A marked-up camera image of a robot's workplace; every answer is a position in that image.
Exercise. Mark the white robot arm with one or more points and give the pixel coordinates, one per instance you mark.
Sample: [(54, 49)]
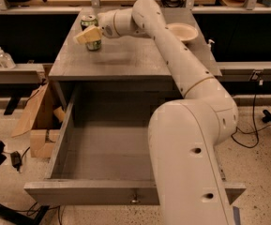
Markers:
[(182, 133)]

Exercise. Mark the grey open top drawer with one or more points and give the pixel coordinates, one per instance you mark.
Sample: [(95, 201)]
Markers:
[(102, 154)]

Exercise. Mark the green soda can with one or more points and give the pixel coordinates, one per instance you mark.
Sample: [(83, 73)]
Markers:
[(91, 37)]

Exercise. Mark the white paper bowl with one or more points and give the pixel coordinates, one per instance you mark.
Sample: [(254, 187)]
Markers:
[(184, 32)]

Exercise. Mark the grey wooden cabinet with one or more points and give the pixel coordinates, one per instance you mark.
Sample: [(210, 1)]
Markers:
[(142, 48)]

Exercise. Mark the small white pump bottle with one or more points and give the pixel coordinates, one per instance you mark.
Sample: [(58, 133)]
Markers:
[(210, 44)]

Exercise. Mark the brown cardboard box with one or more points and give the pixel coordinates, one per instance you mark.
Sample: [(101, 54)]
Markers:
[(42, 117)]

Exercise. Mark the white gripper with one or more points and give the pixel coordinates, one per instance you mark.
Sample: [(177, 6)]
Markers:
[(106, 22)]

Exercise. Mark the clear sanitizer bottle right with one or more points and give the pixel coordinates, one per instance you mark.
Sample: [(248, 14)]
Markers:
[(6, 60)]

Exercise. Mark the black power adapter left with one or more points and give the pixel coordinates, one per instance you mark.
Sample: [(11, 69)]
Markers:
[(16, 160)]

